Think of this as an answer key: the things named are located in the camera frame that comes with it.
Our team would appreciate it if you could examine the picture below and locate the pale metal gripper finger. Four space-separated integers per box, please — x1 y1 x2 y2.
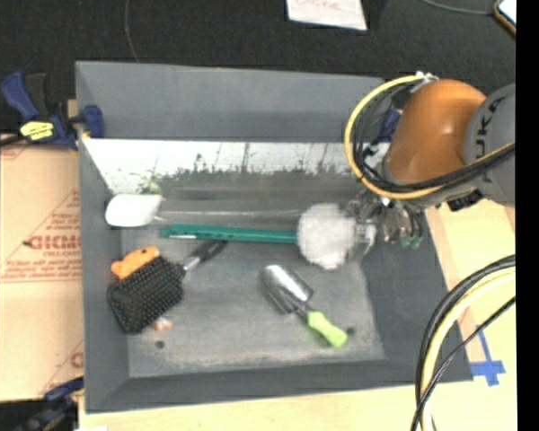
346 199 373 224
346 223 379 263

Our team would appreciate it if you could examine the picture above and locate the grey metal bin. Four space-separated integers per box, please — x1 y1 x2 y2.
75 60 473 412

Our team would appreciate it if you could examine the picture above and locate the black hairbrush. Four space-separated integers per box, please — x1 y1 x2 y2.
106 239 228 334

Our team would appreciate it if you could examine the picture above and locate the brown cardboard board, red print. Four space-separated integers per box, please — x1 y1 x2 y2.
0 133 86 403

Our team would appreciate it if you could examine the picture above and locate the green-handled white fluffy brush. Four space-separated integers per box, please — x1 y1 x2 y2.
159 201 360 271

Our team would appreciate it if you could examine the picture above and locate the black cylinder on white bracket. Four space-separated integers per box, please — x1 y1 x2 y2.
436 189 485 213

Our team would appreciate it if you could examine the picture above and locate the metal trowel with green handle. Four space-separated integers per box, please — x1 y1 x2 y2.
258 264 349 348

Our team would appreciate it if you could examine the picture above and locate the white paddle with clear handle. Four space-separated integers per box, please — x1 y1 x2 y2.
104 193 303 229

